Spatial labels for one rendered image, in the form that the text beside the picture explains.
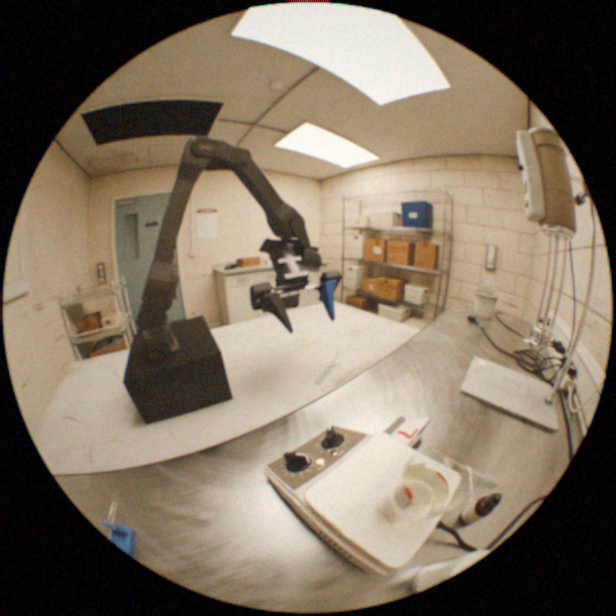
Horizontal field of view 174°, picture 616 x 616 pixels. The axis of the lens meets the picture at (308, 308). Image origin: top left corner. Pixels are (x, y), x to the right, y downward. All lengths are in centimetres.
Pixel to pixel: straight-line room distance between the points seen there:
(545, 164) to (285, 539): 73
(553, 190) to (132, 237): 326
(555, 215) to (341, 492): 55
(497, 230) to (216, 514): 269
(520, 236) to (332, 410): 249
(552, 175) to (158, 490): 85
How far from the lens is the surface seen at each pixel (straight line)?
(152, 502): 35
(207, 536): 31
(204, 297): 305
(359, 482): 22
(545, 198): 53
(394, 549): 21
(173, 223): 37
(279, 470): 27
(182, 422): 41
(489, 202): 263
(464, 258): 258
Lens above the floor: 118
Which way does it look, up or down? 18 degrees down
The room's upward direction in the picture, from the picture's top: straight up
